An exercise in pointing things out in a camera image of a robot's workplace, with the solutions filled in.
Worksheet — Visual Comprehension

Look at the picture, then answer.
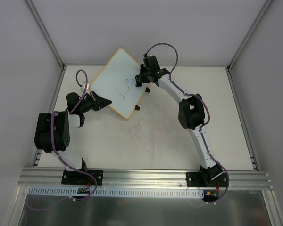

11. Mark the yellow framed whiteboard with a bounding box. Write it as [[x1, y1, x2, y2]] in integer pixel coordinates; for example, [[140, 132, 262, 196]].
[[89, 48, 147, 119]]

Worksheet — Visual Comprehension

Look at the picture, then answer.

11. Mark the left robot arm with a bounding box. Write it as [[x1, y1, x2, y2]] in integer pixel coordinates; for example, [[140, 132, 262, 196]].
[[34, 92, 112, 184]]

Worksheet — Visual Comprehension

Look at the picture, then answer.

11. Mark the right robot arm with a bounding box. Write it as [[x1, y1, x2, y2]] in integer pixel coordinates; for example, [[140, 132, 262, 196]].
[[135, 54, 223, 187]]

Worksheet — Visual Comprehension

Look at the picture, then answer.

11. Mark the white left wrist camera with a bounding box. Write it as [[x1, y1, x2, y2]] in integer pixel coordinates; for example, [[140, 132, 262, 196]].
[[81, 82, 90, 93]]

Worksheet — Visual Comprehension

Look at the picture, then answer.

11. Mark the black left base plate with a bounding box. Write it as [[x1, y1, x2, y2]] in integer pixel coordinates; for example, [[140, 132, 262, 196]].
[[61, 170, 104, 186]]

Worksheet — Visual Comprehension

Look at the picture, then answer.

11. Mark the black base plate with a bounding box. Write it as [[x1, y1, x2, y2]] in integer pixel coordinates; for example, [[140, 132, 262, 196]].
[[185, 171, 228, 188], [61, 170, 104, 186]]

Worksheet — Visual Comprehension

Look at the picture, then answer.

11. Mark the white slotted cable duct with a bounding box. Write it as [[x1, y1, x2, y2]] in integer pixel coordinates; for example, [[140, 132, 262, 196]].
[[28, 186, 204, 199]]

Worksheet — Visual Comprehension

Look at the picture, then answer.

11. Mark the aluminium mounting rail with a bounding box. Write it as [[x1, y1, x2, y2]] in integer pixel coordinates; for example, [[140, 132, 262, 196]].
[[18, 167, 274, 190]]

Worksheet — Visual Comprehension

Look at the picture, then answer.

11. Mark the left aluminium frame post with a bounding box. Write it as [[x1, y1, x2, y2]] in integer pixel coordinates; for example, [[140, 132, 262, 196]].
[[24, 0, 65, 69]]

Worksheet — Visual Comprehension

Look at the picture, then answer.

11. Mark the aluminium frame post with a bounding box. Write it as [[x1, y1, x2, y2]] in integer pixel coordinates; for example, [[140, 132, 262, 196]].
[[227, 0, 274, 72], [24, 0, 65, 69]]

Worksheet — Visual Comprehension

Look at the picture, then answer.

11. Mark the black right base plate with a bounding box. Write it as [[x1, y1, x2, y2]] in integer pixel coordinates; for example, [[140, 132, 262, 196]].
[[185, 171, 228, 188]]

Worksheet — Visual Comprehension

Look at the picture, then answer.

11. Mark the right aluminium frame post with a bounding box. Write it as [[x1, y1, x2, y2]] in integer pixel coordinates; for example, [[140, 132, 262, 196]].
[[227, 0, 274, 72]]

